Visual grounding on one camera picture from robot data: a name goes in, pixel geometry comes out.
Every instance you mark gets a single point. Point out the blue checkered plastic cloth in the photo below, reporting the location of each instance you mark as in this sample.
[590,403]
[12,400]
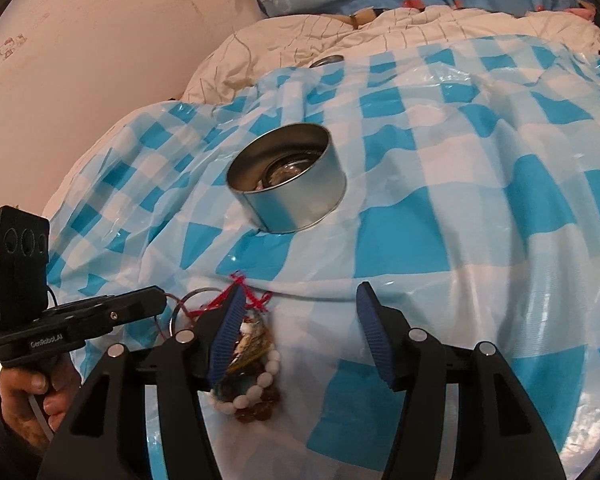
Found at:
[430,210]

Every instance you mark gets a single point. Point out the thin metal bangle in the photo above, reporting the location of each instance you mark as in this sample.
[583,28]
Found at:
[179,302]

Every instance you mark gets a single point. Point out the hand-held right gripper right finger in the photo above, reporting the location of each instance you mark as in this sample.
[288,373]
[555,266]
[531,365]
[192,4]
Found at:
[375,335]

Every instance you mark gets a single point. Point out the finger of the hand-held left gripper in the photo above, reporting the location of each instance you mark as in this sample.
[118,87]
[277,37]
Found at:
[130,305]

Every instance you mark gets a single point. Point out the white striped quilt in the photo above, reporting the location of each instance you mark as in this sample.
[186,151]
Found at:
[280,35]

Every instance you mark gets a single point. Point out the person's left hand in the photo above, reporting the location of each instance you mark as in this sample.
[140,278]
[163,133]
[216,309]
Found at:
[25,385]

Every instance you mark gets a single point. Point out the round metal lid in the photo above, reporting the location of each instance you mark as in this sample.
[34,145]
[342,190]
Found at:
[327,60]

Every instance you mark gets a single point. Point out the pink cloth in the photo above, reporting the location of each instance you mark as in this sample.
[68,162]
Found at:
[582,11]

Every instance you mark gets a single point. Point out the round metal tin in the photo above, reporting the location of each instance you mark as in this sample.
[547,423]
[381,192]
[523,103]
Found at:
[300,205]

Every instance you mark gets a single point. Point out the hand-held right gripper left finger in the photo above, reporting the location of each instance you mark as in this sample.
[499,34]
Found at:
[230,332]

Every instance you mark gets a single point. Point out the tan and black object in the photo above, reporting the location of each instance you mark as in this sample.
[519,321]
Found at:
[362,17]

